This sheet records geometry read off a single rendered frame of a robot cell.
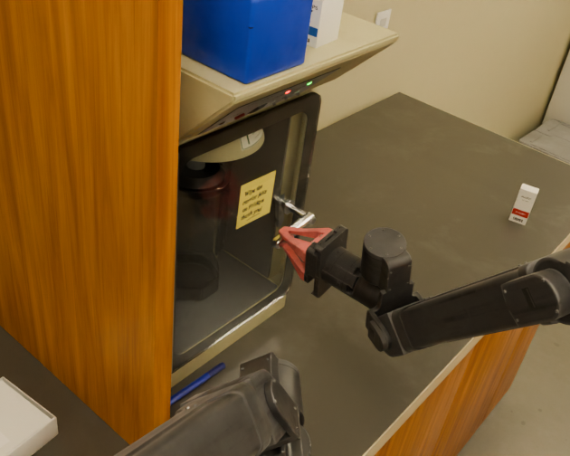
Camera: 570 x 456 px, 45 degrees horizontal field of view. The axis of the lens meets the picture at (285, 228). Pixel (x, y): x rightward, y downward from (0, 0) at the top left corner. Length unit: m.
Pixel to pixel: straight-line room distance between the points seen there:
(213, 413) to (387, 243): 0.47
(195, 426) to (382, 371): 0.78
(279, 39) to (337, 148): 1.10
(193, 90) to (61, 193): 0.23
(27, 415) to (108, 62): 0.57
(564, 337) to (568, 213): 1.22
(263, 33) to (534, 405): 2.12
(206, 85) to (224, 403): 0.35
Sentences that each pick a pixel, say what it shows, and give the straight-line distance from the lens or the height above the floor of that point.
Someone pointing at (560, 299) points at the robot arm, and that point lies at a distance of 0.57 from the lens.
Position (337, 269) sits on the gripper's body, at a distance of 0.98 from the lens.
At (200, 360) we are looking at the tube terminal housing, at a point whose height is 0.96.
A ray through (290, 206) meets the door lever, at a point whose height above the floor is 1.20.
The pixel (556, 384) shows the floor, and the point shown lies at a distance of 2.77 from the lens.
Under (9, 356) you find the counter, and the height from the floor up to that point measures 0.94.
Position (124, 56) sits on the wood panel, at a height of 1.54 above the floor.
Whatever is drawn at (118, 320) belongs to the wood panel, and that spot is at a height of 1.18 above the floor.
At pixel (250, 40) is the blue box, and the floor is 1.56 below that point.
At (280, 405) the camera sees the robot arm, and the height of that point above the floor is 1.35.
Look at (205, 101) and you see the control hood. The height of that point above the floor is 1.49.
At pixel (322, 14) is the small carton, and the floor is 1.55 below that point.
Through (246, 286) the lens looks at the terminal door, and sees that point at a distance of 1.12.
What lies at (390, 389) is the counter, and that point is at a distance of 1.20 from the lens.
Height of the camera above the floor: 1.81
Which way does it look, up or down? 36 degrees down
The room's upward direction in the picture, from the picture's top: 8 degrees clockwise
